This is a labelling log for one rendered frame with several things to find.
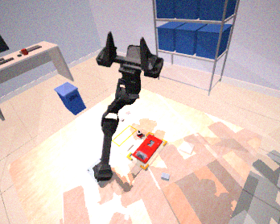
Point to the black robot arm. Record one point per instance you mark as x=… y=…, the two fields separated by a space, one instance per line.
x=123 y=96

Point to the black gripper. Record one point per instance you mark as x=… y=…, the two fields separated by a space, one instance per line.
x=131 y=68

